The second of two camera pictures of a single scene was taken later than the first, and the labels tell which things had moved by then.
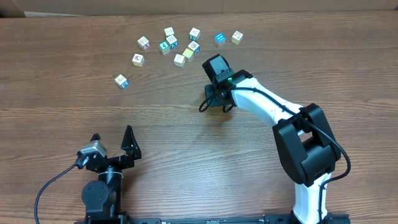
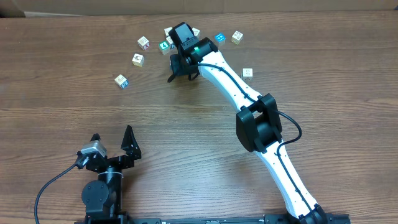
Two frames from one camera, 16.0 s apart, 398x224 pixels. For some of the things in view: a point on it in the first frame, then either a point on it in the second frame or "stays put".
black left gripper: [131, 151] stays put
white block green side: [194, 34] stays put
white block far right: [237, 37] stays put
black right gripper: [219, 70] to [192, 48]
